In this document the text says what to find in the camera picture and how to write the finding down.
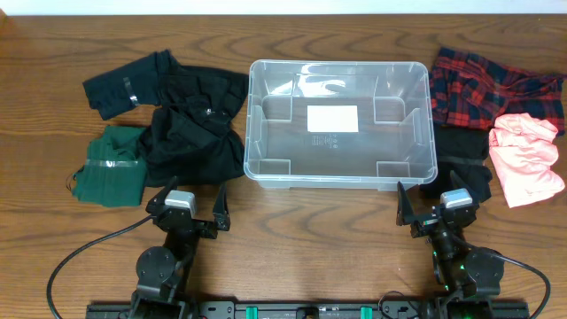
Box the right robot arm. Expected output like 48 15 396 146
396 174 504 318

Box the large black garment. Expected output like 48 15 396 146
138 66 249 187

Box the small black garment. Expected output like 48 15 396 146
82 50 180 121

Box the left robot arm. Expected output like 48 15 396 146
128 177 230 319

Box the pink folded garment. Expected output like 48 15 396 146
488 113 565 208

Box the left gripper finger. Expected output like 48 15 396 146
145 176 178 214
213 183 230 231

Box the white label in bin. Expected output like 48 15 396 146
307 105 359 133

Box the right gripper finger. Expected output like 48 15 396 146
396 182 416 226
450 171 479 204

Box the black garment right side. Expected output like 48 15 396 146
420 125 493 203

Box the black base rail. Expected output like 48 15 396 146
85 300 530 319

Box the clear plastic storage bin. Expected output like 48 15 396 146
244 59 439 191

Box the red plaid flannel shirt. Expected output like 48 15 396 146
430 48 566 136

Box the dark green garment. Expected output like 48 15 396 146
69 126 147 207

